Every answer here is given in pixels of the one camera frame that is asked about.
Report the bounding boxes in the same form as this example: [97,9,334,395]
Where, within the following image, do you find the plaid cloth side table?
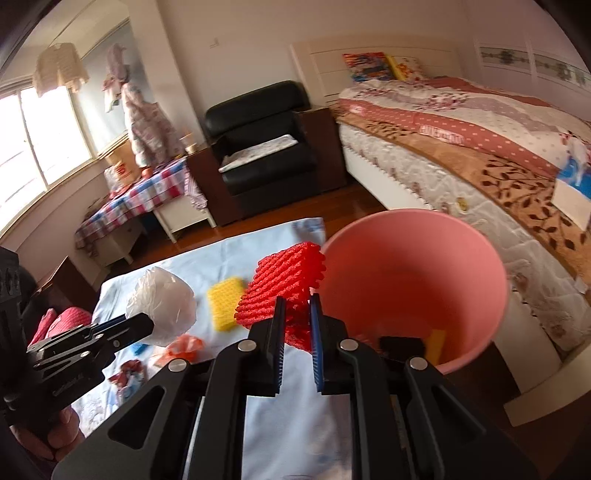
[74,157,207,257]

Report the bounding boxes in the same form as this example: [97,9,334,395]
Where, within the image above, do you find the pink plastic bucket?
[317,209,509,374]

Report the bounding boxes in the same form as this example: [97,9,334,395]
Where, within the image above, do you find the blue white tissue box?
[552,135,591,230]

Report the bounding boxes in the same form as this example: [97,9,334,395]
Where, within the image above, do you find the brown wooden nightstand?
[297,108,348,193]

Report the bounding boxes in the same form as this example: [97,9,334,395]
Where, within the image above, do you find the white wardrobe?
[465,1,590,120]

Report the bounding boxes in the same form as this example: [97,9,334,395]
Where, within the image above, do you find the plastic drink cup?
[180,133,197,155]

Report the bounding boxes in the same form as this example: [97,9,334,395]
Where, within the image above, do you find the colourful printed pillow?
[342,52,394,83]

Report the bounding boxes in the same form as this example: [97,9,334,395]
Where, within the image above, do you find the person's left hand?
[10,406,85,462]

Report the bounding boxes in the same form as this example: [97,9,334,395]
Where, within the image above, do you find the white plastic bag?
[125,267,197,347]

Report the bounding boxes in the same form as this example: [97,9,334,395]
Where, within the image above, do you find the light blue table cloth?
[71,216,357,480]

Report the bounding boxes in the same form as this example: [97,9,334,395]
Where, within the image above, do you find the white shopping bag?
[103,161,139,194]

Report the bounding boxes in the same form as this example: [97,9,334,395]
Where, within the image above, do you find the black leather armchair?
[203,80,320,199]

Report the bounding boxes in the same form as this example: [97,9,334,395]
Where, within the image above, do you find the bed with floral quilt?
[290,34,590,426]

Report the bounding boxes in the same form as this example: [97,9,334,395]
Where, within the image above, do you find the red foam fruit net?
[235,241,325,353]

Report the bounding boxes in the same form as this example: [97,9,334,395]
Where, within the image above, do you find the hanging floral pyjamas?
[102,43,186,169]

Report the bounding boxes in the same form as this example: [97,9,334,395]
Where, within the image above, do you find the cream knitted hanging garment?
[32,43,89,97]

